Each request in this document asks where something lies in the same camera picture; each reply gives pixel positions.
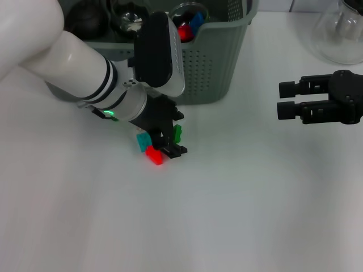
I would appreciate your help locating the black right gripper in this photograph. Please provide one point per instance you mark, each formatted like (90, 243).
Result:
(348, 96)

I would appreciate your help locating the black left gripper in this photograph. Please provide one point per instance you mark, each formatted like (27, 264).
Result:
(156, 116)

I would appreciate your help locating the red sloped toy block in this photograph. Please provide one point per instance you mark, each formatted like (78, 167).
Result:
(154, 156)

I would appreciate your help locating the small red toy block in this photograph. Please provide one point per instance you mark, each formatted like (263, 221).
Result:
(184, 32)

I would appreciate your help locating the blue square toy brick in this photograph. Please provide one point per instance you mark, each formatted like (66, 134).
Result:
(197, 20)

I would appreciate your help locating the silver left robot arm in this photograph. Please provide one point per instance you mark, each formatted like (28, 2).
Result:
(71, 56)

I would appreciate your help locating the green sloped toy block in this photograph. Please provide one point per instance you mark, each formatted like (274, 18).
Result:
(178, 134)

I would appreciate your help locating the grey-green perforated storage bin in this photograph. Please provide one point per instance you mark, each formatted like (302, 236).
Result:
(215, 56)

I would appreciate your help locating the teal toy brick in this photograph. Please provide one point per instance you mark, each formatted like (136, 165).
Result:
(143, 141)

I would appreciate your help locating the clear glass carafe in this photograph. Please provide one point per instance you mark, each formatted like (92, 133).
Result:
(331, 39)

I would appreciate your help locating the black carafe lid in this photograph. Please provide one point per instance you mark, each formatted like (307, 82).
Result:
(354, 5)

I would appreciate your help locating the black round teapot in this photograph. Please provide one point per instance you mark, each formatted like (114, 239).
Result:
(85, 20)

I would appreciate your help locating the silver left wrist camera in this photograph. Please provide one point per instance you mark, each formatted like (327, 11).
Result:
(158, 51)

